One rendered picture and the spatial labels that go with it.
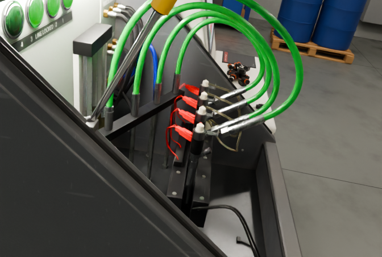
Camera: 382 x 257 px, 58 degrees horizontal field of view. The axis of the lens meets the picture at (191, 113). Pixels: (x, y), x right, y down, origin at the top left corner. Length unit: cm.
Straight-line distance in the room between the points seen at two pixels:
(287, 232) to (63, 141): 60
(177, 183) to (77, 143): 49
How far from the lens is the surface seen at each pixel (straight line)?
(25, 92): 38
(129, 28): 68
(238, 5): 614
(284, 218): 89
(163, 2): 33
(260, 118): 73
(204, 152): 78
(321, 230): 238
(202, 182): 86
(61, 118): 39
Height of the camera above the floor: 153
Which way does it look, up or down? 29 degrees down
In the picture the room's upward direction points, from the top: 9 degrees clockwise
